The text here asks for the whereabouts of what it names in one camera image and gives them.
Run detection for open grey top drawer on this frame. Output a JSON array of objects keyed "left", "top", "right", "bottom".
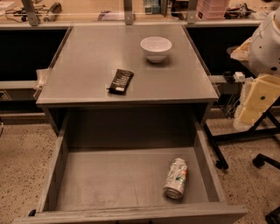
[{"left": 13, "top": 106, "right": 247, "bottom": 224}]

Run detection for grey metal post right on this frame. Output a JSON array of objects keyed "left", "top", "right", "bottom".
[{"left": 186, "top": 0, "right": 198, "bottom": 25}]

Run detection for grey metal post left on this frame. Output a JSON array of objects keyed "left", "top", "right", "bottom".
[{"left": 21, "top": 0, "right": 40, "bottom": 26}]

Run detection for black side table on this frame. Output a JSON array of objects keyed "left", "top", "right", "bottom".
[{"left": 204, "top": 104, "right": 280, "bottom": 170}]

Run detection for grey metal post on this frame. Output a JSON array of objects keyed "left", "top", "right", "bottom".
[
  {"left": 21, "top": 0, "right": 40, "bottom": 26},
  {"left": 123, "top": 0, "right": 134, "bottom": 25},
  {"left": 186, "top": 0, "right": 198, "bottom": 25}
]

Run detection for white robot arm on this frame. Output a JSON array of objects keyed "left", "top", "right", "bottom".
[{"left": 230, "top": 7, "right": 280, "bottom": 130}]

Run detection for grey metal post middle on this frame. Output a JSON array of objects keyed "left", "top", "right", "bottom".
[{"left": 123, "top": 0, "right": 134, "bottom": 25}]

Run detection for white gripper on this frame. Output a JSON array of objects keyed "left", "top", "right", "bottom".
[{"left": 230, "top": 38, "right": 280, "bottom": 131}]

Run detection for white green 7up can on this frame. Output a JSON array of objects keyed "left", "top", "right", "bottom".
[{"left": 163, "top": 158, "right": 188, "bottom": 200}]

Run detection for white ceramic bowl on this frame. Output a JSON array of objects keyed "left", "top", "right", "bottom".
[{"left": 140, "top": 37, "right": 172, "bottom": 63}]

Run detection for grey cabinet counter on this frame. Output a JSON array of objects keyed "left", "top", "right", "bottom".
[{"left": 35, "top": 24, "right": 221, "bottom": 137}]

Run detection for pink stacked bins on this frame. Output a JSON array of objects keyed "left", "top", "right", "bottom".
[{"left": 196, "top": 0, "right": 230, "bottom": 20}]

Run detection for white power adapter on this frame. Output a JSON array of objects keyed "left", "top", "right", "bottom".
[{"left": 234, "top": 72, "right": 245, "bottom": 82}]

